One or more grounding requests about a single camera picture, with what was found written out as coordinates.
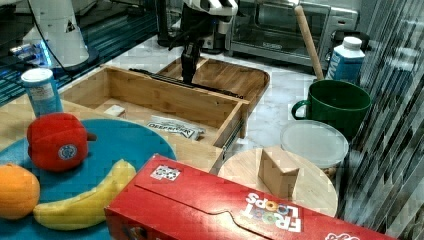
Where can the wooden block stand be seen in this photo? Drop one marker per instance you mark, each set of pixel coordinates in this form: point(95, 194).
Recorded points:
point(278, 171)

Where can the clear lidded container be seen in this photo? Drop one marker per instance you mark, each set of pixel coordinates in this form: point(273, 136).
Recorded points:
point(317, 142)

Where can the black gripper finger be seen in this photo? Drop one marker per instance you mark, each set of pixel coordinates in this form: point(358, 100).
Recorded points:
point(189, 60)

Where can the round wooden board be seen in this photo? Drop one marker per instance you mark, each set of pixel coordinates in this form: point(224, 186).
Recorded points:
point(313, 189)

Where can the yellow banana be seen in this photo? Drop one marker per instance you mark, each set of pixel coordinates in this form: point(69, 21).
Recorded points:
point(86, 209)

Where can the blue round plate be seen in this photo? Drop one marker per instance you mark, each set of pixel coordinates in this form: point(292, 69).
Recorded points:
point(116, 139)

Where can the green mug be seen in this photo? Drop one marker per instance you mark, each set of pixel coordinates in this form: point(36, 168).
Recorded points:
point(339, 104)

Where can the black coffee maker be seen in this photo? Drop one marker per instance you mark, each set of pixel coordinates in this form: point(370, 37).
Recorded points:
point(169, 14)

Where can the red Froot Loops box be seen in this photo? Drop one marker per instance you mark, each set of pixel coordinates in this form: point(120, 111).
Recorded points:
point(168, 200)

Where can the orange fruit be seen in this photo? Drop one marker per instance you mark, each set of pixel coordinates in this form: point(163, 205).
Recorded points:
point(19, 191)

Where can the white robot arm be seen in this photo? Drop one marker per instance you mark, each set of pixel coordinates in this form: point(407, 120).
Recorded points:
point(225, 8)

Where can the silver toaster oven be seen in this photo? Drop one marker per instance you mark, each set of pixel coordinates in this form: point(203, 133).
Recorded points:
point(269, 28)

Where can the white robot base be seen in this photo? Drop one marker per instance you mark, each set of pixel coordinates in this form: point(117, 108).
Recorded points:
point(55, 41)

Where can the white chip bag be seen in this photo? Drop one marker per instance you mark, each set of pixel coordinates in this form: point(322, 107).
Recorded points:
point(174, 126)

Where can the blue cylindrical canister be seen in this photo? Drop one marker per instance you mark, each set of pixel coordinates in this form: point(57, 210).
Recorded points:
point(42, 91)

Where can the blue milk carton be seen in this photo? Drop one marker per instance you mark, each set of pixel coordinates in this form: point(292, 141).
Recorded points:
point(346, 60)

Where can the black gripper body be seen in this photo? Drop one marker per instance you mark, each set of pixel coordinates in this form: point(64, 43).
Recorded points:
point(196, 26)

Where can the silver toaster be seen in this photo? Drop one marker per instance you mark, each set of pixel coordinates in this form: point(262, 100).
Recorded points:
point(213, 33)

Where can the wooden tray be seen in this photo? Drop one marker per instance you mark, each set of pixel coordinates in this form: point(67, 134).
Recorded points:
point(248, 83)

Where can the wooden rolling pin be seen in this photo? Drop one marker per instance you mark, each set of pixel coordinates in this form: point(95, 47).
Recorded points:
point(308, 40)

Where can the wooden drawer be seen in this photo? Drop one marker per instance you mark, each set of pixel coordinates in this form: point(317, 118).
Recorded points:
point(143, 97)

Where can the red plush pepper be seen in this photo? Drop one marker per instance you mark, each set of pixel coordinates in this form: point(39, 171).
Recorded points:
point(58, 142)

